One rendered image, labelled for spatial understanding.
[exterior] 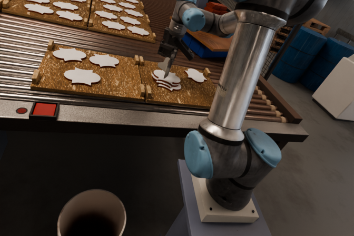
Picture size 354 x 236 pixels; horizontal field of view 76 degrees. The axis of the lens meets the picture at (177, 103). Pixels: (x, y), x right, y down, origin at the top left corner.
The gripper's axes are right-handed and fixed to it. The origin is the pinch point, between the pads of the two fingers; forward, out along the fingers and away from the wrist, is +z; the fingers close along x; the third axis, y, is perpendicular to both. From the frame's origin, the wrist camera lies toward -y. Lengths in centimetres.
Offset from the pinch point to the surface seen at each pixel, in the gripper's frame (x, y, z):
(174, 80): 2.3, -3.9, 2.0
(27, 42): 6, 65, 7
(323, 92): -269, -254, 76
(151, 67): -8.8, 9.2, 4.9
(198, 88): -4.0, -17.2, 4.9
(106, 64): 5.9, 27.8, 3.9
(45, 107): 42, 33, 6
